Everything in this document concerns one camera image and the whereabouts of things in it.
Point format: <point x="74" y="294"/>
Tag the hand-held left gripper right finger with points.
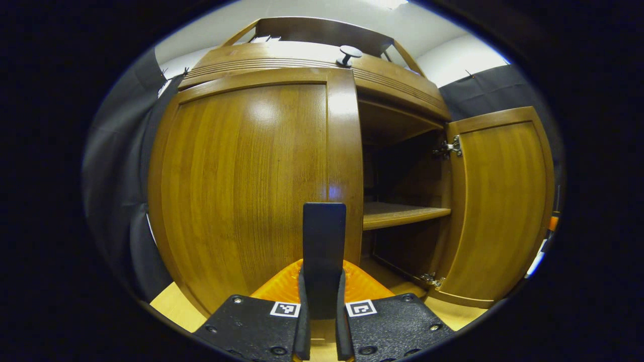
<point x="342" y="337"/>

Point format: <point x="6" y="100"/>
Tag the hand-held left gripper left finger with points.
<point x="302" y="332"/>

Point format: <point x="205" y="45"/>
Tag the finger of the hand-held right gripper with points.
<point x="554" y="223"/>

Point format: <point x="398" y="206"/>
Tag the wooden shoe cabinet door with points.
<point x="498" y="211"/>
<point x="241" y="181"/>

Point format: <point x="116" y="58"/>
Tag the wooden double-door shoe cabinet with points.
<point x="397" y="120"/>

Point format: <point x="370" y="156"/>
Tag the metal door hinge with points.
<point x="449" y="148"/>
<point x="432" y="279"/>

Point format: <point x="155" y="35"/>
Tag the wooden inner cabinet shelf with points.
<point x="397" y="213"/>

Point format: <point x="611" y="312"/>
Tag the black backdrop cloth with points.
<point x="115" y="166"/>

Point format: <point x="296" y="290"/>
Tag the round black drawer knob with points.
<point x="348" y="53"/>

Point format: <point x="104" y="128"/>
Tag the wooden ribbed drawer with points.
<point x="282" y="55"/>

